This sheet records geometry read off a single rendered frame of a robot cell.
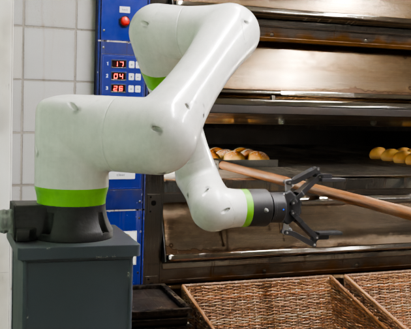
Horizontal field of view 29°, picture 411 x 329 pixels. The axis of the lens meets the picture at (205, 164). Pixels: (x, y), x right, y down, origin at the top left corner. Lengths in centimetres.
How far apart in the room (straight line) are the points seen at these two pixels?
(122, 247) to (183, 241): 120
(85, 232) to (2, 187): 101
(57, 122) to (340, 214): 163
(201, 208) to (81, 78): 72
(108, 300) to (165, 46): 57
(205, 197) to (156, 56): 37
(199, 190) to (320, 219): 96
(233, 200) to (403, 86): 117
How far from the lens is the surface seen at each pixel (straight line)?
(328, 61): 277
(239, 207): 190
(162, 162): 132
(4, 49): 237
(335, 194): 223
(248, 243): 265
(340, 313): 277
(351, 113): 263
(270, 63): 266
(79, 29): 243
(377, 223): 292
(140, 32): 171
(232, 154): 306
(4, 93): 237
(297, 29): 270
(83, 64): 243
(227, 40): 158
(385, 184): 291
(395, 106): 273
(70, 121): 137
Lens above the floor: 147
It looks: 5 degrees down
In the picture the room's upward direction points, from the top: 2 degrees clockwise
